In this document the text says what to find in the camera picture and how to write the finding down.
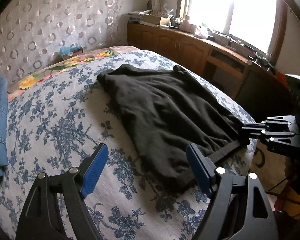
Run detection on black pants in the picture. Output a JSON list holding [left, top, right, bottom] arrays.
[[97, 64, 250, 193]]

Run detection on long wooden cabinet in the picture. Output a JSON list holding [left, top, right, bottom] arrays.
[[127, 23, 288, 99]]

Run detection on bright window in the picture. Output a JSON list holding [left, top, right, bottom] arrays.
[[177, 0, 288, 63]]

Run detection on blue floral bedspread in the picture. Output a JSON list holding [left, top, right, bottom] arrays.
[[0, 49, 258, 240]]

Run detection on white bottle on cabinet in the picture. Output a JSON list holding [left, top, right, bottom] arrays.
[[179, 15, 191, 33]]

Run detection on colourful flower blanket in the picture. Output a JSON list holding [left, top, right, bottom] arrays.
[[7, 46, 139, 102]]

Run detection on cardboard box on cabinet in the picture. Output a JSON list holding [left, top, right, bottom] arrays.
[[142, 15, 170, 25]]

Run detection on cardboard box with blue cloth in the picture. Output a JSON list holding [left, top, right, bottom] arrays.
[[59, 44, 83, 60]]

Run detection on circle patterned curtain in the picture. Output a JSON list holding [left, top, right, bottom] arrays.
[[0, 0, 123, 85]]

